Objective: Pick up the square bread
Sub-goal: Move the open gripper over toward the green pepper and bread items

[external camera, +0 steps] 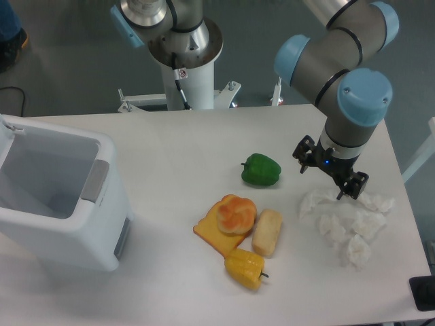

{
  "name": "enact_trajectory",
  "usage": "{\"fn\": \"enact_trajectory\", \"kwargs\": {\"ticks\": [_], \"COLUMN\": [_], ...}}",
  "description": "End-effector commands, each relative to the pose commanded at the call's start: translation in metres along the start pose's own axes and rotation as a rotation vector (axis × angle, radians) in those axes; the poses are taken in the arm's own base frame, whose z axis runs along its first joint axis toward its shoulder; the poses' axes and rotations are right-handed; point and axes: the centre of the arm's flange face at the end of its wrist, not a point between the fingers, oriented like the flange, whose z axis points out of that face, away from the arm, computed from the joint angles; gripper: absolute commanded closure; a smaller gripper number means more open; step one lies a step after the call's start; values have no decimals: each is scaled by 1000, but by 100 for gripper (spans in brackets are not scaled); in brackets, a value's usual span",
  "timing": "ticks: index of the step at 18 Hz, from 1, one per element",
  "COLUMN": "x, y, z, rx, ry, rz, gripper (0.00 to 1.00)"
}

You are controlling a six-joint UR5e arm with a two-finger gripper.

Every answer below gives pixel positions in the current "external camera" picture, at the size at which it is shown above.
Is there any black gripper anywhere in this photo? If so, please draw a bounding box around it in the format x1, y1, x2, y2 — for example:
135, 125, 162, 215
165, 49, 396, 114
292, 135, 369, 200

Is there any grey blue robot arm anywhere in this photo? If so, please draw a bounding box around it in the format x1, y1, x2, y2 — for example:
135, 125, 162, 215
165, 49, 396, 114
111, 1, 399, 198

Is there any oblong pale bread loaf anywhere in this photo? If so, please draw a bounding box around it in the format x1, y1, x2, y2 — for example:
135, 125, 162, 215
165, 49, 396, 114
251, 209, 283, 257

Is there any round knotted bread roll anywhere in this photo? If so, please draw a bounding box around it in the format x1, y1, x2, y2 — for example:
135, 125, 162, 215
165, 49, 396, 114
217, 195, 257, 234

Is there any square toast bread slice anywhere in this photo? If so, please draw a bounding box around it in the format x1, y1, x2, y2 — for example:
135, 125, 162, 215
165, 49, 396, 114
193, 194, 252, 257

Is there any crumpled white tissue left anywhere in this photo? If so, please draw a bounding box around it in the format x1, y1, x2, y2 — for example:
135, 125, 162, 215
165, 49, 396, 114
298, 188, 338, 219

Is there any crumpled white tissue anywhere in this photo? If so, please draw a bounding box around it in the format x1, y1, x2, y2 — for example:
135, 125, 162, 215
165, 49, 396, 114
318, 215, 346, 243
358, 192, 396, 213
298, 188, 338, 219
351, 210, 386, 240
341, 234, 371, 271

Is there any crumpled white tissue centre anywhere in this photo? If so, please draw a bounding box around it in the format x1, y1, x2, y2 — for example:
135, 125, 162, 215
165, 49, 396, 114
318, 215, 346, 243

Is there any crumpled white tissue top right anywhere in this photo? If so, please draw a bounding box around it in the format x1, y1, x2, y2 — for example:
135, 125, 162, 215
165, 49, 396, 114
358, 192, 396, 213

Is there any green bell pepper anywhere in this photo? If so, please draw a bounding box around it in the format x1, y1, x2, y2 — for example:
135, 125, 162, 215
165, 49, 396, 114
241, 153, 281, 186

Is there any crumpled white tissue bottom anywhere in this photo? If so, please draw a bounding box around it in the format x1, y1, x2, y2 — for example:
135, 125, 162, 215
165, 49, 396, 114
341, 234, 371, 271

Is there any yellow bell pepper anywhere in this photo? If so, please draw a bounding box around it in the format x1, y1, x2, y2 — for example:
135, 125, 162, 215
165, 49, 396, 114
224, 249, 269, 291

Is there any black device at edge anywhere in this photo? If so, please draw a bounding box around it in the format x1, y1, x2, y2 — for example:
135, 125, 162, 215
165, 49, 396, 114
409, 275, 434, 312

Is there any white open trash bin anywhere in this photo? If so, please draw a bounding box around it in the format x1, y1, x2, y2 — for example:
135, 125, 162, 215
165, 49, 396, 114
1, 115, 134, 271

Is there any person's dark shoe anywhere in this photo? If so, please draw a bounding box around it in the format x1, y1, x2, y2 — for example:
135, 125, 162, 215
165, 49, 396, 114
1, 28, 29, 73

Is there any white frame bar right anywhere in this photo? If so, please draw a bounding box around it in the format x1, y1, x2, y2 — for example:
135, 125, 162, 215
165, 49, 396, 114
402, 117, 434, 183

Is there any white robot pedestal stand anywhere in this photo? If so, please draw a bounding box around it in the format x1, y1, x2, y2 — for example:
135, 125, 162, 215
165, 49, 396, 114
117, 18, 242, 114

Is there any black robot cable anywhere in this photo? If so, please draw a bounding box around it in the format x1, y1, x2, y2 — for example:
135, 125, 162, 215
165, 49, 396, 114
165, 0, 193, 111

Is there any black floor cable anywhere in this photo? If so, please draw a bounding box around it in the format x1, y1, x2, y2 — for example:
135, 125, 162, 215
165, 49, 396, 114
0, 86, 27, 115

